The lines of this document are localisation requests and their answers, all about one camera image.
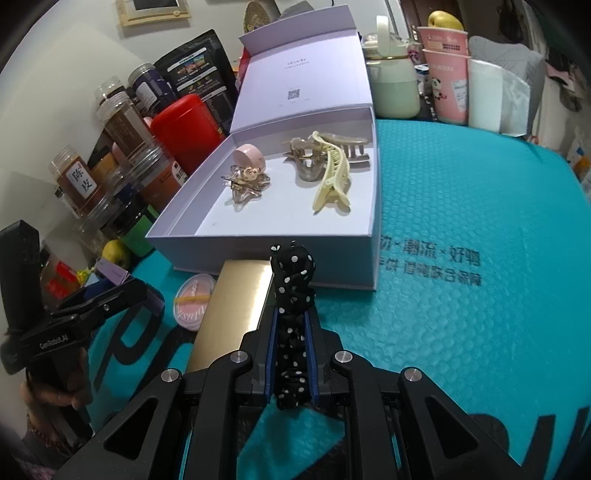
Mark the cream yellow hair clip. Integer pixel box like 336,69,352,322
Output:
311,131,351,213

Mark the pink round hair clip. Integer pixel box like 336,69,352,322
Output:
232,144,266,172

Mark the mint green water bottle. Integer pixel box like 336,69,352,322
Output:
362,15,421,119

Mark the woven round trivet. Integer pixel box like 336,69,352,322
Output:
243,0,280,33

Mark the lilac nail file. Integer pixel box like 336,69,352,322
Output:
95,258,165,315

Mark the clear bear star hair clip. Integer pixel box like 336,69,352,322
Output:
222,165,270,204

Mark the white tissue roll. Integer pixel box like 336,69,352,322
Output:
468,59,531,137

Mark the dark purple jar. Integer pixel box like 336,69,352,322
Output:
128,63,177,117

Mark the teal bubble mailer mat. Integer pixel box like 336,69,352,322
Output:
134,120,590,479

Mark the red cylindrical tin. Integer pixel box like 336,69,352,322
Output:
149,94,224,176

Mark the orange label clear jar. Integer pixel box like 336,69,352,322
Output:
129,147,188,213

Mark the black polka dot hair tie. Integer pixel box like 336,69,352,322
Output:
268,240,317,411

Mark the person's left hand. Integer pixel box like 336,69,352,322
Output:
20,348,93,410

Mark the gold rectangular card box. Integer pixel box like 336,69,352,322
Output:
185,260,273,373

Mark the jar with Chinese label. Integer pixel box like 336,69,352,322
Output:
49,145,105,215

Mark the marbled beige hair claw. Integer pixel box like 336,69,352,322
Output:
284,132,370,182

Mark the yellow pear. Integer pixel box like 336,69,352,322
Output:
428,10,465,31

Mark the beige wall intercom panel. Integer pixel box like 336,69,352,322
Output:
115,0,191,27

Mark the brown spice jar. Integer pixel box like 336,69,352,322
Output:
97,91,153,159

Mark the pink panda paper cup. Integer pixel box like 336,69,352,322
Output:
424,49,470,125

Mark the lilac open gift box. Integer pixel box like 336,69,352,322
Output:
147,5,381,290

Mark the black snack pouch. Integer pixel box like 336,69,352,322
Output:
155,29,238,135

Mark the upper pink paper cup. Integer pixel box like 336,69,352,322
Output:
418,27,469,56

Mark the grey quilted cushion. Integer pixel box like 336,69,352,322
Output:
468,36,546,134

